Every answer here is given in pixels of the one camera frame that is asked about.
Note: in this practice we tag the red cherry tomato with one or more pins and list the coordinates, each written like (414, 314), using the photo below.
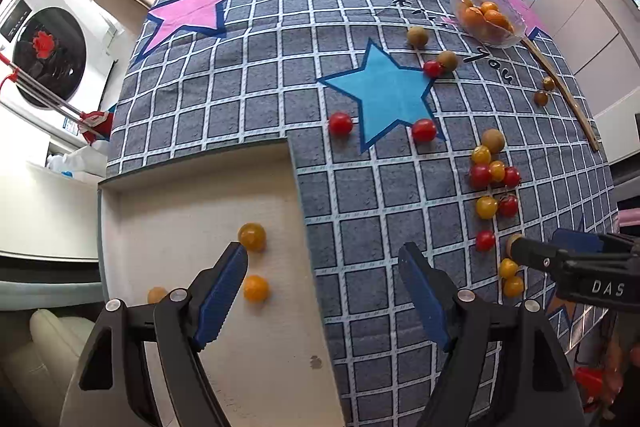
(340, 124)
(485, 240)
(512, 177)
(479, 176)
(432, 68)
(424, 130)
(508, 206)

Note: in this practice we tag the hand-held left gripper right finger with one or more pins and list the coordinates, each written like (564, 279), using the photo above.
(425, 302)

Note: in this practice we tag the white washing machine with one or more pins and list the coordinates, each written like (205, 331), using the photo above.
(45, 47)

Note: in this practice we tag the white wooden tray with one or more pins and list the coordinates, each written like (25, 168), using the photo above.
(200, 197)

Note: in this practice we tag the checked tablecloth with stars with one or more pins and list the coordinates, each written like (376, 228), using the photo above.
(280, 57)

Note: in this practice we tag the brownish cherry tomato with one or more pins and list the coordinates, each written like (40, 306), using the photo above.
(448, 60)
(416, 36)

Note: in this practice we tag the pile of orange cherry tomatoes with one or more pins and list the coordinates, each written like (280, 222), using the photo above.
(487, 19)

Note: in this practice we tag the long curved wooden stick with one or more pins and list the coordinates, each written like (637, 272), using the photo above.
(555, 74)

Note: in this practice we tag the clear glass bowl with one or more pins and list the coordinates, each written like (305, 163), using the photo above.
(500, 37)

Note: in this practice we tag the red object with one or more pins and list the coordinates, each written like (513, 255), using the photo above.
(590, 382)

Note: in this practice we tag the white cabinet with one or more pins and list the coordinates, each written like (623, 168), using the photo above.
(575, 7)

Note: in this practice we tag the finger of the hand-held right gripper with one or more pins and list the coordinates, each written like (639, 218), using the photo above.
(537, 255)
(580, 241)

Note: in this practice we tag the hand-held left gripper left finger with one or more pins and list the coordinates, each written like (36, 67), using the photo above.
(222, 299)

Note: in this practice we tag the small dark brown longan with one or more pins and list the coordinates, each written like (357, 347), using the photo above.
(548, 83)
(540, 98)

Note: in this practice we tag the yellow cherry tomato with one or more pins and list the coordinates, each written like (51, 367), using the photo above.
(256, 288)
(508, 268)
(497, 170)
(480, 155)
(486, 207)
(251, 236)
(513, 286)
(156, 294)

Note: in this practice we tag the beige cushion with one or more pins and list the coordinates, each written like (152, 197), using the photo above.
(55, 357)

